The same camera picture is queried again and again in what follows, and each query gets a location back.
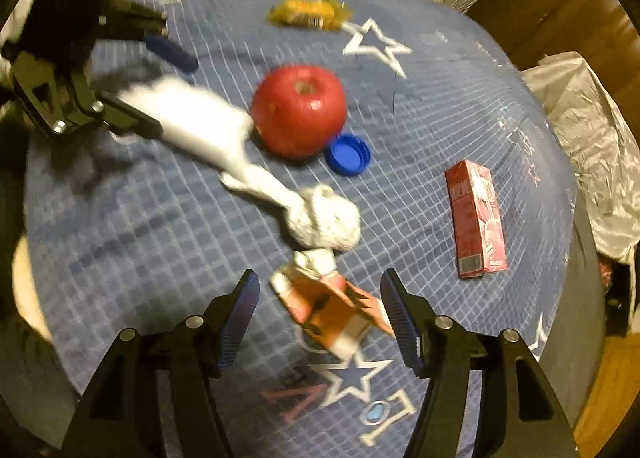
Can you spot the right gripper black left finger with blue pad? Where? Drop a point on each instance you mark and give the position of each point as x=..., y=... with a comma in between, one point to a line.
x=143, y=379

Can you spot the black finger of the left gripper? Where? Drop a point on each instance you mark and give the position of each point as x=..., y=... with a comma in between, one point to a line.
x=121, y=119

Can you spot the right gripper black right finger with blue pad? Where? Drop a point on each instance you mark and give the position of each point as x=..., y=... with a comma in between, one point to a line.
x=520, y=415

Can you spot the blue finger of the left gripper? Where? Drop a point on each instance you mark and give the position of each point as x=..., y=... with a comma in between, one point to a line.
x=172, y=53

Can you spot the white towel sock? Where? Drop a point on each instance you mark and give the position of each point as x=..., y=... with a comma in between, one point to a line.
x=204, y=124

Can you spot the orange cigarette pack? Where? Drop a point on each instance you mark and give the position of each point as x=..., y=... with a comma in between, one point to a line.
x=334, y=312

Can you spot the blue bottle cap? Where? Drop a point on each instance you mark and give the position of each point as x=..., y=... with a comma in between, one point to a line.
x=348, y=155

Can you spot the red apple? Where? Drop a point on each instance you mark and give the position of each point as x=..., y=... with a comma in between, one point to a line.
x=297, y=110

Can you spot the yellow snack wrapper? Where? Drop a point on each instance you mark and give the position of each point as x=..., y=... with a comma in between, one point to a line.
x=323, y=15

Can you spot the small red carton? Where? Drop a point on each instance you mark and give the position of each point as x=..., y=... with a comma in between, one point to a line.
x=477, y=222

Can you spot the blue checked bed sheet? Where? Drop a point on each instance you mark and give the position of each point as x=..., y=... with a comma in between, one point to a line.
x=128, y=232

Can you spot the white plastic bag right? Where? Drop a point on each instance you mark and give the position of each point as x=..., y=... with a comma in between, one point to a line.
x=602, y=149

